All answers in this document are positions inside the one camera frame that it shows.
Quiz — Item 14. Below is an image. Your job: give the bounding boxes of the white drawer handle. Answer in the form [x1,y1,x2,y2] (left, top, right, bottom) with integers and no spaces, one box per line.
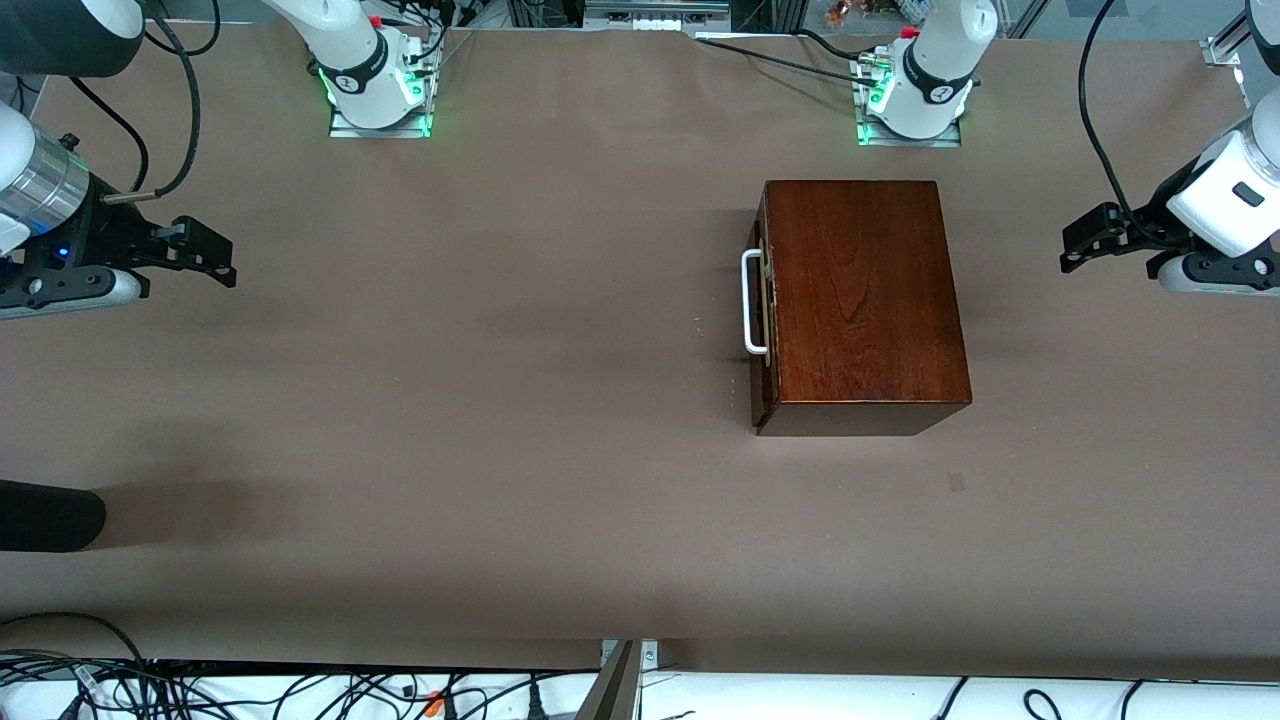
[741,248,772,357]

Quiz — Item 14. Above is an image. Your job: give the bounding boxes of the wooden drawer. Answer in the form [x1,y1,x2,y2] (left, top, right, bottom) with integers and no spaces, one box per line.
[752,188,778,413]

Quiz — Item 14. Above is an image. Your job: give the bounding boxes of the dark brown wooden cabinet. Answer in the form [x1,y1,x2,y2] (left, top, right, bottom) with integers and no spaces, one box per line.
[752,180,973,438]

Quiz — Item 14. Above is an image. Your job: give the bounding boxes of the black cylinder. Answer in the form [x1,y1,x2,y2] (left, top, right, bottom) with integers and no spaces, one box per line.
[0,480,107,553]

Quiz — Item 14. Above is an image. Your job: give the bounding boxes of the grey power strip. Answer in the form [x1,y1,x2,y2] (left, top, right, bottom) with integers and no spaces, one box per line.
[583,0,733,32]

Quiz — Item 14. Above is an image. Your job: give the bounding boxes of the thin black cable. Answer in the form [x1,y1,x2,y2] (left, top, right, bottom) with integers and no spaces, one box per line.
[66,78,151,193]

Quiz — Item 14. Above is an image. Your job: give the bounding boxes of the thick black cable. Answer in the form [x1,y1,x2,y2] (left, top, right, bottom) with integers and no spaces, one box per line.
[1077,0,1141,221]
[103,0,201,205]

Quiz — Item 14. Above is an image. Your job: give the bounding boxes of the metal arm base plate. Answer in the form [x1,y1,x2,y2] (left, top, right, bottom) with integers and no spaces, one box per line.
[328,106,434,139]
[852,55,963,149]

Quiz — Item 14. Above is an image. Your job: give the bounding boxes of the aluminium frame profile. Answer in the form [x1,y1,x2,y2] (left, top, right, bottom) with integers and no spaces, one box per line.
[1203,18,1253,69]

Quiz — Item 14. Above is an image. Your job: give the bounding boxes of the metal bracket post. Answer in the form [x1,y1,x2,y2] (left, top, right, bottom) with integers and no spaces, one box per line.
[575,638,661,720]

